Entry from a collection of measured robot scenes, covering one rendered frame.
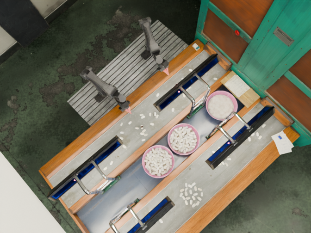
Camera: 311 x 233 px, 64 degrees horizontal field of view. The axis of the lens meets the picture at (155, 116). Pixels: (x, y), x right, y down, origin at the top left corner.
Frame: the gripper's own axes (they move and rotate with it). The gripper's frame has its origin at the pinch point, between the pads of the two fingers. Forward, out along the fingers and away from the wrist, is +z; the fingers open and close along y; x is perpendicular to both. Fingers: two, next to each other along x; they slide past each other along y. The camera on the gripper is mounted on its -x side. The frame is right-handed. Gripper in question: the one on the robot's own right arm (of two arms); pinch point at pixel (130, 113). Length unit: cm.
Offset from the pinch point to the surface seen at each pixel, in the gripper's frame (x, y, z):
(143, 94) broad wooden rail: 12.4, 20.3, -0.6
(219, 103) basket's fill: -18, 64, 39
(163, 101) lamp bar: -30.2, 22.2, -3.4
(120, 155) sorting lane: -3.8, -29.1, 22.4
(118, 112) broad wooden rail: 13.8, -6.9, -2.2
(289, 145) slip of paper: -61, 80, 85
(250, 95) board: -29, 88, 46
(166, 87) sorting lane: 8.9, 40.1, 7.4
